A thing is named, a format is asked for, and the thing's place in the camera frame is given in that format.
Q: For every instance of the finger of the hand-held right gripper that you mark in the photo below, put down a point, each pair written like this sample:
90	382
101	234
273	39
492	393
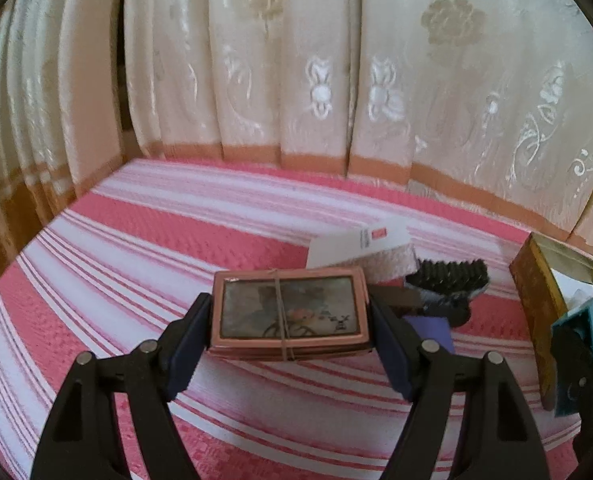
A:
579	365

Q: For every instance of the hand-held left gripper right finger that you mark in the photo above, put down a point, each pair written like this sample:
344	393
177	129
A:
396	355

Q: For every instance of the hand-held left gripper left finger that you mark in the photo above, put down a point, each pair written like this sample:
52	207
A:
189	345

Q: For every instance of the teal building block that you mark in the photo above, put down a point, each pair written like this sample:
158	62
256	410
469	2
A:
579	322

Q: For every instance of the brown ribbed bar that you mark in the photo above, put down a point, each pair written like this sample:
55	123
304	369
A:
399	297

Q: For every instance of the gold metal tin box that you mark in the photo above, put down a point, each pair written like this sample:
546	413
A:
531	285

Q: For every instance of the pink framed picture box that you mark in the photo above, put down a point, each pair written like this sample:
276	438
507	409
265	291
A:
286	310

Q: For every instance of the white patterned carton box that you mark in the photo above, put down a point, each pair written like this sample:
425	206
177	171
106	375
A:
356	245

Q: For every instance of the purple block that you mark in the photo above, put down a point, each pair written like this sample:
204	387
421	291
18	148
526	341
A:
431	332

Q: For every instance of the black hair claw clip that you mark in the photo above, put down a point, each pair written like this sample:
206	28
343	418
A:
446	277

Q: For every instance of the pink striped blanket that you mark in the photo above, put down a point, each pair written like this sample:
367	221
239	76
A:
151	250

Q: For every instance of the cream curtain with gold band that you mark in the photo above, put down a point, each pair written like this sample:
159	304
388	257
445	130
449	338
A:
41	135

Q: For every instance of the cream floral curtain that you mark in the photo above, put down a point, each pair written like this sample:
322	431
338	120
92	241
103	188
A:
376	60

